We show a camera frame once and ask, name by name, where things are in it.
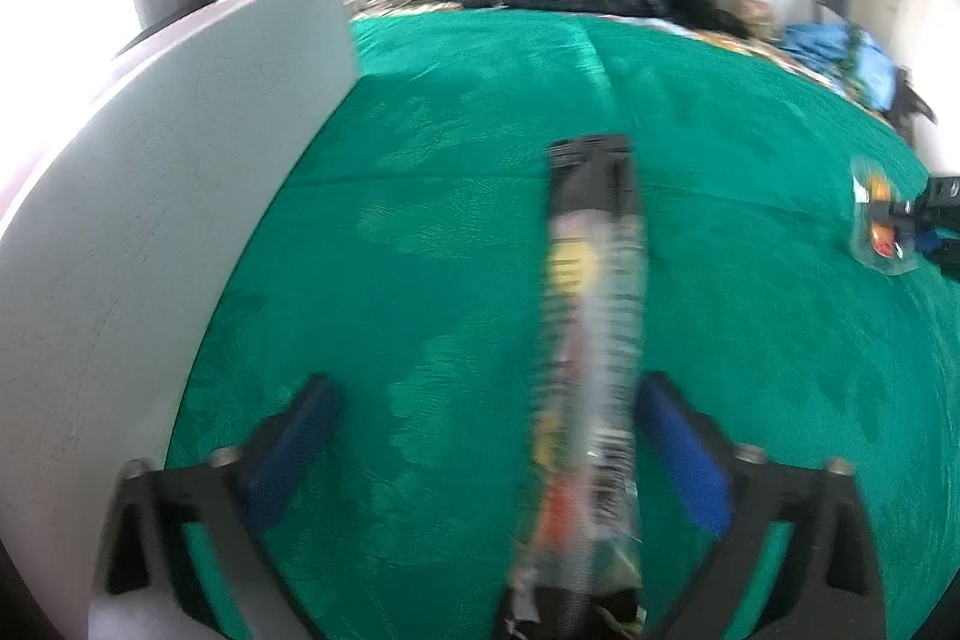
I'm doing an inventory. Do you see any dark wooden chair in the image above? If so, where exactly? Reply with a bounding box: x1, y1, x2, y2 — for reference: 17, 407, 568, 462
889, 70, 938, 142

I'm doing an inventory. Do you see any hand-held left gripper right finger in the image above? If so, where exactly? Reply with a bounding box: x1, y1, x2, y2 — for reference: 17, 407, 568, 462
636, 371, 887, 640

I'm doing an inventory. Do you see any blue cloth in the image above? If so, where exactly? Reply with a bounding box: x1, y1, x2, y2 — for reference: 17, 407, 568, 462
784, 21, 901, 109

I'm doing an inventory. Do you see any long clear black-ended packet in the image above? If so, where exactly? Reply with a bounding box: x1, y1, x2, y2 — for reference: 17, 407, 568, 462
491, 134, 650, 640

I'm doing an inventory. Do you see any bright window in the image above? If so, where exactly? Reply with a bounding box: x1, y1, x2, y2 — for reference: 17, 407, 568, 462
0, 0, 143, 199

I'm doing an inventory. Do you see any clear plastic bag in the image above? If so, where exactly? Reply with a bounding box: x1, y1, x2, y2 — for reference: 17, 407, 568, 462
739, 0, 788, 41

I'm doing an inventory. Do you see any orange sausage packet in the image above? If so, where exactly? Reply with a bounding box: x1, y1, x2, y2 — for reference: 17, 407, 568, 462
850, 158, 922, 275

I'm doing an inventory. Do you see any green patterned cloth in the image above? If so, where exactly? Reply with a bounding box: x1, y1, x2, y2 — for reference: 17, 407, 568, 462
844, 25, 875, 86

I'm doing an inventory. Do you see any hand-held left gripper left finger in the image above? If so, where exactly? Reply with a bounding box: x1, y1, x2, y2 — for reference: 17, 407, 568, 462
90, 374, 342, 640

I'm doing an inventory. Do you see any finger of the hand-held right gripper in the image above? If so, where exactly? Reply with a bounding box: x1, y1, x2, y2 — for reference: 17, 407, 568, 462
889, 175, 960, 229
911, 227, 960, 277

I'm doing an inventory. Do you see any floral bed sheet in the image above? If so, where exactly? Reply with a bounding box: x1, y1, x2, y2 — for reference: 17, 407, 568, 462
341, 0, 893, 109

